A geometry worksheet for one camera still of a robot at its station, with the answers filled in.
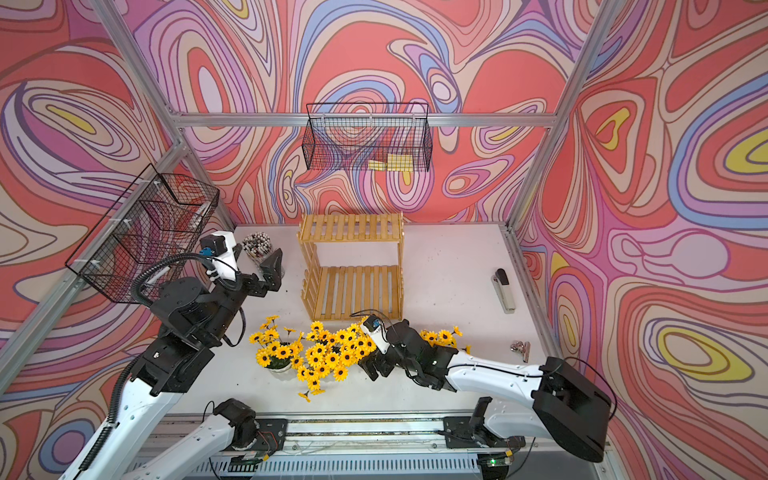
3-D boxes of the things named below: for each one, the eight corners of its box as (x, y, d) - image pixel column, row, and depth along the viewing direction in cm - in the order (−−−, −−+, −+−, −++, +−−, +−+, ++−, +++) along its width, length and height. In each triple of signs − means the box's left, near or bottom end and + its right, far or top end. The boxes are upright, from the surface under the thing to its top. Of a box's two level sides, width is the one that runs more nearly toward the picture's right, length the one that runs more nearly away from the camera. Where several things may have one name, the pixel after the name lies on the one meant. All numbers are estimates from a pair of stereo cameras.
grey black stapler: (505, 314, 97) (510, 306, 93) (491, 277, 106) (495, 268, 102) (514, 314, 97) (520, 306, 93) (500, 277, 106) (504, 268, 102)
